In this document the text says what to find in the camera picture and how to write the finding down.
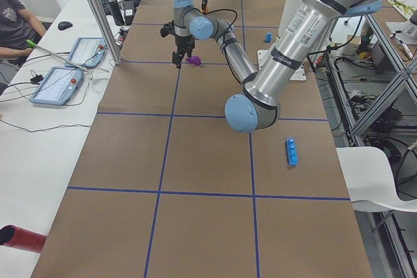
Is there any long blue block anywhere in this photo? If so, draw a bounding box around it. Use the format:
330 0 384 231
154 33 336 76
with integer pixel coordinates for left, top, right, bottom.
285 137 298 166

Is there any black water bottle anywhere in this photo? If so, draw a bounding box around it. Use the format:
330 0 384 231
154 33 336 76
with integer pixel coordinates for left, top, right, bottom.
108 0 124 26

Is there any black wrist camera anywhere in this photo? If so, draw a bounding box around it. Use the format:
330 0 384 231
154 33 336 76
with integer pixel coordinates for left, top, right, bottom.
160 20 176 38

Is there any red cylinder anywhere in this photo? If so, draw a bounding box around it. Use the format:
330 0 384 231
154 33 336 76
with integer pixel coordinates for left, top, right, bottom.
1 225 47 253

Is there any far blue teach pendant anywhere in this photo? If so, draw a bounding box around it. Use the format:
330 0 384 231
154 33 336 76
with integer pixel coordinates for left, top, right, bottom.
68 37 107 69

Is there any blue teach pendant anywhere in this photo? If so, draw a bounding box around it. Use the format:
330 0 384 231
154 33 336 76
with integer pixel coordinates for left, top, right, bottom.
68 37 107 69
29 66 84 105

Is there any aluminium frame post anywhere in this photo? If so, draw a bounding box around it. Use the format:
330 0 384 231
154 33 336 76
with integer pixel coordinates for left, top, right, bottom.
87 0 122 65

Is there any seated person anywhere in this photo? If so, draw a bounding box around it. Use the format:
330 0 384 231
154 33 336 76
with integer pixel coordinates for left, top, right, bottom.
0 0 48 67

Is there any white chair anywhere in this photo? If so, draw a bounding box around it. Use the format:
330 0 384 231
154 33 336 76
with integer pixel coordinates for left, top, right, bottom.
336 146 416 213

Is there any near blue teach pendant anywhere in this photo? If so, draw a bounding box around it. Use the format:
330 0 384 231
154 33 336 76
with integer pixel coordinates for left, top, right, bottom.
29 66 84 105

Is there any small blue block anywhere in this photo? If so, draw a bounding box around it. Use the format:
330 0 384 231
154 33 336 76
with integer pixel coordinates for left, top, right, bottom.
265 33 272 43

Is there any metal rod green handle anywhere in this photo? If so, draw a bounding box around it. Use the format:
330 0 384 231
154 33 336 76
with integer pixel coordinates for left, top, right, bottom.
26 39 91 74

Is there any purple trapezoid block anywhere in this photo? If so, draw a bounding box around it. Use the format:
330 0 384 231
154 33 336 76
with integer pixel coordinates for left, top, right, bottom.
186 55 201 66

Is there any black computer mouse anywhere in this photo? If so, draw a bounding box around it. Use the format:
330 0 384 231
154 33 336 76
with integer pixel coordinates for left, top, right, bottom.
57 21 73 31

